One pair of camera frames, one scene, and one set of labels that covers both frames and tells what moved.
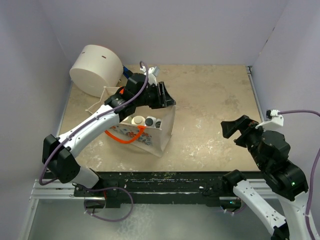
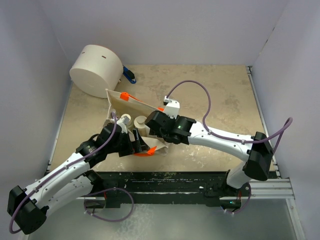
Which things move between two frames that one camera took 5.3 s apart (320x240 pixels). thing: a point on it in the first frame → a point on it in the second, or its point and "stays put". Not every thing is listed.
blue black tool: (126, 72) stays put
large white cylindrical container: (96, 71) stays put
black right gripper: (243, 123) → (153, 132)
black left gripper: (163, 100) → (139, 145)
